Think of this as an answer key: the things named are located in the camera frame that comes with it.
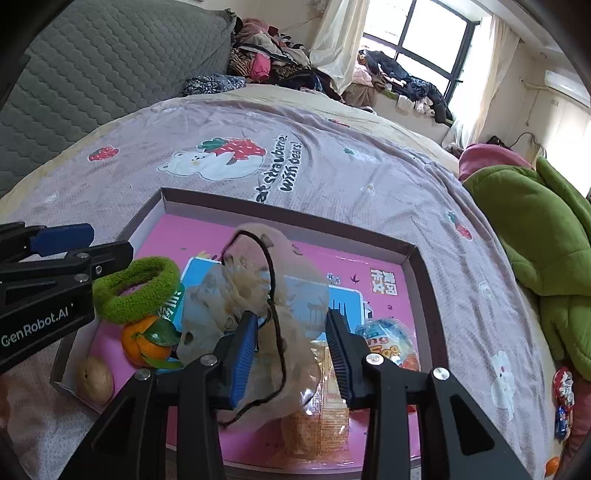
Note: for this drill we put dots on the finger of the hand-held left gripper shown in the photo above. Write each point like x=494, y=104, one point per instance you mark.
x=111, y=256
x=64, y=237

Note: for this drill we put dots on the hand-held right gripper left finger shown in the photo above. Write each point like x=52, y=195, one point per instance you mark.
x=242, y=360

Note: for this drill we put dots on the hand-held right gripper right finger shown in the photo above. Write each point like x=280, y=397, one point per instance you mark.
x=341, y=360

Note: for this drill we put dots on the green fuzzy scrunchie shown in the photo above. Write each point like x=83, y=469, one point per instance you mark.
x=157, y=267

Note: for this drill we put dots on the orange clear snack packet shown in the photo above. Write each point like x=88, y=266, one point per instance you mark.
x=318, y=434

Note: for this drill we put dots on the brown walnut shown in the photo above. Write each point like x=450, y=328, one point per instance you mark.
x=94, y=381

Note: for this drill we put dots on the dark brown shallow box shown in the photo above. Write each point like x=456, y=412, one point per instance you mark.
x=427, y=295

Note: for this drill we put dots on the orange red wrapped toy egg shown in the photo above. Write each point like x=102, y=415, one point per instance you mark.
x=388, y=341

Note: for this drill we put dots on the tangerine with green leaves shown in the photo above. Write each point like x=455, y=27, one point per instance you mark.
x=138, y=346

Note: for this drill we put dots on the grey quilted headboard cover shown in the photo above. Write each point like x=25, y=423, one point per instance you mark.
x=92, y=69

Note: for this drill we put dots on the dark patterned cloth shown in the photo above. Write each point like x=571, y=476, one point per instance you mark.
x=212, y=84

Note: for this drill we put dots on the red white snack packet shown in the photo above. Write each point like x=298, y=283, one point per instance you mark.
x=564, y=387

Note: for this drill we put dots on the small orange fruit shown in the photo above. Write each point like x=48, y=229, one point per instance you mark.
x=552, y=466

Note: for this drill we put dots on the green quilt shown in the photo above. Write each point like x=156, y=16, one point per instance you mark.
x=545, y=230

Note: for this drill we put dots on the beige bed sheet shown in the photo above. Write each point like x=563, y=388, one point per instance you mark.
x=300, y=99

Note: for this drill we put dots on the pink pillow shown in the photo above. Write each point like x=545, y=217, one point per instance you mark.
x=485, y=157

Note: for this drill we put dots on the pile of mixed clothes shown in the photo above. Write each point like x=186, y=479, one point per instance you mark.
x=268, y=60

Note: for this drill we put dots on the dark clothes on windowsill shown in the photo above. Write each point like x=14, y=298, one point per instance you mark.
x=392, y=69

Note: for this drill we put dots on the cream curtain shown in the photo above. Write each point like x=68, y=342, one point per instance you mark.
x=494, y=69
x=341, y=37

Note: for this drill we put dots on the black framed window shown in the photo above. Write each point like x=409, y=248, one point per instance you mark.
x=438, y=27

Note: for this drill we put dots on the white air conditioner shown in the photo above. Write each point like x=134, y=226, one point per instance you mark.
x=568, y=85

